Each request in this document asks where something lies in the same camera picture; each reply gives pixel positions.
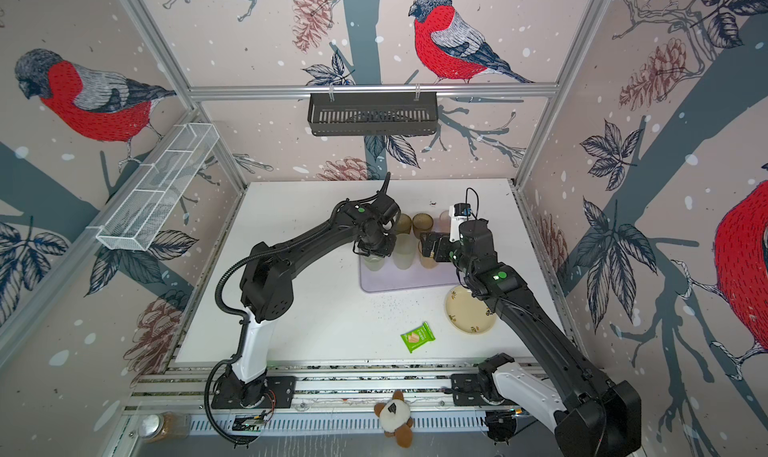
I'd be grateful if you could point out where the brown tall glass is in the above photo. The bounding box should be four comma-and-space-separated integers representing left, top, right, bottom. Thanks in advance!
411, 213, 434, 239

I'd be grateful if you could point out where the pink textured glass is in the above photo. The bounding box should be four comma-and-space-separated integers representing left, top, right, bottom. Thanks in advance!
436, 210, 451, 234

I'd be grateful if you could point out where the pale green tall glass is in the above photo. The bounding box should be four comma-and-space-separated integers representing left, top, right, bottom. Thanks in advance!
392, 233, 417, 270

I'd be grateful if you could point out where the light green textured glass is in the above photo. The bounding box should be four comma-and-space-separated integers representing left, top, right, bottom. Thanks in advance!
361, 255, 386, 272

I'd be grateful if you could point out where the yellow clear glass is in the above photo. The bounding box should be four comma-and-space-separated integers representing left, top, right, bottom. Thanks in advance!
393, 213, 412, 235

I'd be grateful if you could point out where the amber textured glass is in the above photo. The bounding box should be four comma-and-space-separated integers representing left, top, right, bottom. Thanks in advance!
419, 255, 438, 269

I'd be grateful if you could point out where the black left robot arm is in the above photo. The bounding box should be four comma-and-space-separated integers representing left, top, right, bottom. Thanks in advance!
206, 188, 400, 409

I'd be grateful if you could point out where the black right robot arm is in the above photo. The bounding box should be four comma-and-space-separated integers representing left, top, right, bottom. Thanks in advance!
420, 219, 642, 456

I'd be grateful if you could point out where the lilac plastic tray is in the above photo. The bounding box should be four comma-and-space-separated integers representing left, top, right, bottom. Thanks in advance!
359, 248, 458, 293

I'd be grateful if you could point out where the cream patterned plate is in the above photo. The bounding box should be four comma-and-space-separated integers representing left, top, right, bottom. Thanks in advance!
444, 286, 497, 334

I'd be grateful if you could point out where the green snack packet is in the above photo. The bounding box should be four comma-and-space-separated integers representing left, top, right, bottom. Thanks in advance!
401, 322, 436, 354

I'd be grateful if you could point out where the plush dog toy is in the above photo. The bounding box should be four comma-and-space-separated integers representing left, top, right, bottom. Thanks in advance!
374, 390, 414, 448

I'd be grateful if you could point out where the jar with silver lid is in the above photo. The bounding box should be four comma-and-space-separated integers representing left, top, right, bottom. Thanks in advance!
138, 412, 190, 443

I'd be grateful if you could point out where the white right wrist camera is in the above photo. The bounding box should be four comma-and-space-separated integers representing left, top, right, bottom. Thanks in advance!
449, 202, 475, 242

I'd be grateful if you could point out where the black wall basket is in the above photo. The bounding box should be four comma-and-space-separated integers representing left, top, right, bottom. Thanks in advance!
307, 92, 439, 137

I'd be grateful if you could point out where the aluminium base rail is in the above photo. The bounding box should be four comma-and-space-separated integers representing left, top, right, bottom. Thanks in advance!
124, 361, 478, 412

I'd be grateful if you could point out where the white wire mesh basket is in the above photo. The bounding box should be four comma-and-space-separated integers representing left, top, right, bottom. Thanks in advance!
96, 123, 219, 251

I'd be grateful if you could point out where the black corrugated cable hose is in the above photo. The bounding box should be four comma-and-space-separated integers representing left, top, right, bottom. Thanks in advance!
203, 252, 283, 446

